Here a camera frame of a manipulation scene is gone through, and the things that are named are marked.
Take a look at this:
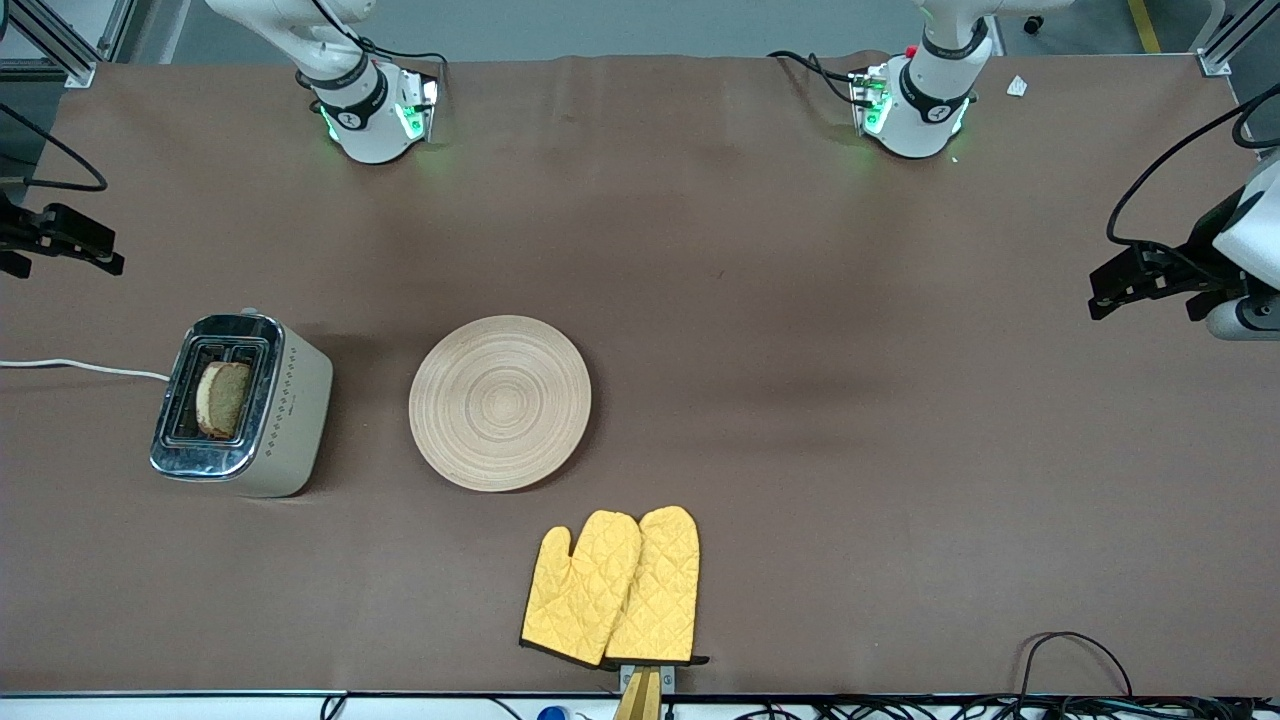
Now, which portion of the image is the brown bread toast slice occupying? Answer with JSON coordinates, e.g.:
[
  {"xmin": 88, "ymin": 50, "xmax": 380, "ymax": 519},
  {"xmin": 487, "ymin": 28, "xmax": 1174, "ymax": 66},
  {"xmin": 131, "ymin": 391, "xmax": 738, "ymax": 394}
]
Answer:
[{"xmin": 195, "ymin": 360, "xmax": 253, "ymax": 441}]

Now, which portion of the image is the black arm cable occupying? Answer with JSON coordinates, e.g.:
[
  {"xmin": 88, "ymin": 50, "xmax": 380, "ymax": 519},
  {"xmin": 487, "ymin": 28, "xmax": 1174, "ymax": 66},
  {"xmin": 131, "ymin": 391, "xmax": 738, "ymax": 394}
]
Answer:
[
  {"xmin": 0, "ymin": 100, "xmax": 109, "ymax": 194},
  {"xmin": 1105, "ymin": 83, "xmax": 1280, "ymax": 253}
]

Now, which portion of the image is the wooden stand with metal bracket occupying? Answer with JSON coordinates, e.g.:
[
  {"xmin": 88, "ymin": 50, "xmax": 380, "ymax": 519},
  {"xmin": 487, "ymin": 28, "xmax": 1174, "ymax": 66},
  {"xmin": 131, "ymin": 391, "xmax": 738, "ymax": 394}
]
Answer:
[{"xmin": 612, "ymin": 663, "xmax": 677, "ymax": 720}]

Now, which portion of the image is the black left base cable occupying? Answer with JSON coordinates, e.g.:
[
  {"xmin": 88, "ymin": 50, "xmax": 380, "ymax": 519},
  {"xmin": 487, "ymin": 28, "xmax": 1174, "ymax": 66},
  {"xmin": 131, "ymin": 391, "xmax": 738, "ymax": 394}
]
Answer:
[{"xmin": 768, "ymin": 50, "xmax": 863, "ymax": 107}]

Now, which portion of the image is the black looped cable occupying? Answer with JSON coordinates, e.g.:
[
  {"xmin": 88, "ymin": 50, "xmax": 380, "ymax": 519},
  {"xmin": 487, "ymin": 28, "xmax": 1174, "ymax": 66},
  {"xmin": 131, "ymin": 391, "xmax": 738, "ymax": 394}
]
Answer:
[{"xmin": 1015, "ymin": 631, "xmax": 1136, "ymax": 701}]

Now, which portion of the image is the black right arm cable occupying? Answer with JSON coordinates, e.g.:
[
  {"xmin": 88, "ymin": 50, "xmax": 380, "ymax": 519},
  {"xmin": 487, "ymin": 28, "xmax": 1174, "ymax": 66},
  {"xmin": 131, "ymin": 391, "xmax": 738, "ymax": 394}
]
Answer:
[{"xmin": 0, "ymin": 100, "xmax": 109, "ymax": 194}]

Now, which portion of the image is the aluminium frame post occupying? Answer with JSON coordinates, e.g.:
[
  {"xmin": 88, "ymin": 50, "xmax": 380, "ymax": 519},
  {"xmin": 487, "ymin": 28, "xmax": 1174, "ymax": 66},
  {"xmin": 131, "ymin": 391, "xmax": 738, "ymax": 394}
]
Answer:
[
  {"xmin": 0, "ymin": 0, "xmax": 136, "ymax": 89},
  {"xmin": 1195, "ymin": 0, "xmax": 1280, "ymax": 77}
]

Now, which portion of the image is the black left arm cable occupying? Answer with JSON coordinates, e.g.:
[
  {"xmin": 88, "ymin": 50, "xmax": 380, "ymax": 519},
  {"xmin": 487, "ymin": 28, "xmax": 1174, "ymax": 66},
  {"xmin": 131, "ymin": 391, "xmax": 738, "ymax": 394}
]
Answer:
[{"xmin": 1105, "ymin": 83, "xmax": 1280, "ymax": 253}]

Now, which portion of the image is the black base cable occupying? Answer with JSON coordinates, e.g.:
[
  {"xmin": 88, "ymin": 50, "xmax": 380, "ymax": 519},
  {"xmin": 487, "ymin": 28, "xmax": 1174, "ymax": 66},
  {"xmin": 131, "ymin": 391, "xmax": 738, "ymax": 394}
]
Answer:
[
  {"xmin": 768, "ymin": 50, "xmax": 863, "ymax": 107},
  {"xmin": 355, "ymin": 38, "xmax": 449, "ymax": 77}
]

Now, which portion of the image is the beige chrome toaster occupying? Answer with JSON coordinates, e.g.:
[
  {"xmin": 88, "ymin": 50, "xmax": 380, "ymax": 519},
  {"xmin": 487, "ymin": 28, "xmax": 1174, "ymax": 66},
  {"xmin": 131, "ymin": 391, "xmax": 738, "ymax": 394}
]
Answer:
[{"xmin": 150, "ymin": 308, "xmax": 334, "ymax": 499}]

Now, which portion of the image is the brown table cover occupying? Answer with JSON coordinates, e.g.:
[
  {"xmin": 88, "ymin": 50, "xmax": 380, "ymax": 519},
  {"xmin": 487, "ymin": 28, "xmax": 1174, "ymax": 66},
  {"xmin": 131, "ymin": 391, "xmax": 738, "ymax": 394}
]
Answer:
[{"xmin": 0, "ymin": 50, "xmax": 1280, "ymax": 698}]

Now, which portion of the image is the yellow quilted oven mitt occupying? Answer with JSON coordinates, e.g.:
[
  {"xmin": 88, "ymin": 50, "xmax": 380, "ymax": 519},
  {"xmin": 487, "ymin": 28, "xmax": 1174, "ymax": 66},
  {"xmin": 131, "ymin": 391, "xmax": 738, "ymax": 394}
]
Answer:
[
  {"xmin": 520, "ymin": 510, "xmax": 643, "ymax": 669},
  {"xmin": 605, "ymin": 505, "xmax": 701, "ymax": 666}
]

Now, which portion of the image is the round wooden plate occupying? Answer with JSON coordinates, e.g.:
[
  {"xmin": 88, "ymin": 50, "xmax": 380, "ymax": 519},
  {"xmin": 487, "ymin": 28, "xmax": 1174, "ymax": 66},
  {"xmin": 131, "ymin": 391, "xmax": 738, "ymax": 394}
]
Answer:
[{"xmin": 408, "ymin": 315, "xmax": 593, "ymax": 493}]

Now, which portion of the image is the black right base cable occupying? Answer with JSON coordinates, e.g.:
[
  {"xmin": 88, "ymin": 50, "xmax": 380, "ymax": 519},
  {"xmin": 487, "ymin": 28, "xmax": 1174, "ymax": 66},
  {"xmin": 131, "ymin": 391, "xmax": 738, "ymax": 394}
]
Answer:
[{"xmin": 355, "ymin": 38, "xmax": 449, "ymax": 77}]

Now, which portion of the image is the white toaster power cable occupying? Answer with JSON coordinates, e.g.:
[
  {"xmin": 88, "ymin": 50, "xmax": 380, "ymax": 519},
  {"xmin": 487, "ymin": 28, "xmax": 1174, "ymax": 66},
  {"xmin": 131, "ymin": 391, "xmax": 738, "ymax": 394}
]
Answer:
[{"xmin": 0, "ymin": 357, "xmax": 171, "ymax": 383}]

